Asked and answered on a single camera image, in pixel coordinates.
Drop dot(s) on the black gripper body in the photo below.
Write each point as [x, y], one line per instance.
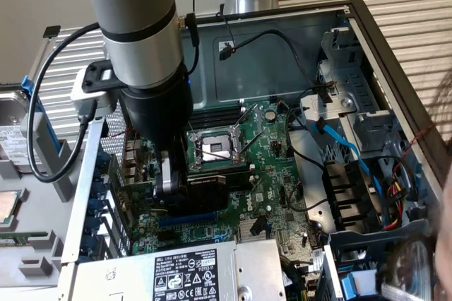
[159, 113]

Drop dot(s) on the black graphics card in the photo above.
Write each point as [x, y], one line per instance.
[208, 198]

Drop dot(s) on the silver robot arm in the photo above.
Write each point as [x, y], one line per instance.
[134, 15]

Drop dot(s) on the blue expansion slot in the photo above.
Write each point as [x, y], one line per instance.
[187, 220]

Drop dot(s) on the CPU socket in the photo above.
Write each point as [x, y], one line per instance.
[215, 149]

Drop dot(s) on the black RAM slot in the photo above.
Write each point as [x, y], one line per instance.
[219, 118]
[219, 113]
[219, 109]
[233, 174]
[219, 123]

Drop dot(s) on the short black expansion slot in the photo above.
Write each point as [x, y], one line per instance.
[167, 236]

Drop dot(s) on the blue card retention clip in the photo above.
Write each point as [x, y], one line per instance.
[90, 244]
[103, 158]
[95, 206]
[86, 259]
[93, 225]
[98, 188]

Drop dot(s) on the socket locking lever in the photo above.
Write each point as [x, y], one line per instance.
[252, 145]

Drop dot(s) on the silver chipset heatsink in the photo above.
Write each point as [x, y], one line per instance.
[243, 232]

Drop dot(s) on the metal socket load plate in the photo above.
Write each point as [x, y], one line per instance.
[258, 117]

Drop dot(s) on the green motherboard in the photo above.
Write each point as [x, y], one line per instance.
[275, 170]

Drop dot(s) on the silver power supply unit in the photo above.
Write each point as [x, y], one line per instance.
[141, 276]

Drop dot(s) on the silver coin cell battery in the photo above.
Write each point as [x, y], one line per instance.
[271, 115]

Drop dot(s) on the open grey PC case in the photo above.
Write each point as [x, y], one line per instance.
[268, 68]

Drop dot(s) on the black table corner cap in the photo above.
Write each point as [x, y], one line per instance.
[52, 31]

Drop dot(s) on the grey parts rack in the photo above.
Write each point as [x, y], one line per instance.
[35, 216]

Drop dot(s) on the hard disk with blue carrier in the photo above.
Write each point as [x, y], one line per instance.
[10, 117]

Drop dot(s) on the silver CPU chip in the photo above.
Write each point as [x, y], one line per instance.
[7, 207]

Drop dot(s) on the black fan shroud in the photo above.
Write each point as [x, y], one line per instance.
[342, 191]

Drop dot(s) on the dark plastic disk bay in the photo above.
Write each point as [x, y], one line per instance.
[353, 244]

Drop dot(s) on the grey metal disk bay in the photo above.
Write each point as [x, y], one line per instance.
[353, 78]

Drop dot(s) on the blue disk carrier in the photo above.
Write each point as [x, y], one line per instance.
[349, 287]

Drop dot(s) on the clear-rimmed eyeglasses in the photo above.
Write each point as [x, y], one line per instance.
[399, 290]

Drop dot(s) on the person's dark-haired head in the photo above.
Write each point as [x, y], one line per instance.
[446, 244]

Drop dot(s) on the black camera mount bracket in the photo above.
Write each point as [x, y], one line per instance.
[93, 82]

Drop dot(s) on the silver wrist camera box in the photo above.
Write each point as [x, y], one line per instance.
[84, 99]

